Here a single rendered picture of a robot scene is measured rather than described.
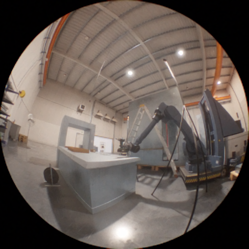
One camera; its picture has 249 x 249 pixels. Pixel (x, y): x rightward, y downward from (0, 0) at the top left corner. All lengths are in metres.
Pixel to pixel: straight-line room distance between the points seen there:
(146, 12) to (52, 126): 13.10
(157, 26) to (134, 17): 1.72
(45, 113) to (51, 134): 2.48
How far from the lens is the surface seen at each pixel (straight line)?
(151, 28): 7.54
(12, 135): 6.87
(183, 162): 3.05
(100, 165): 0.79
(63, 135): 2.63
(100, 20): 7.45
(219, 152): 2.18
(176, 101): 3.47
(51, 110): 10.89
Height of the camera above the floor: 0.79
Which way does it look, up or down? 17 degrees up
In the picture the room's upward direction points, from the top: 3 degrees clockwise
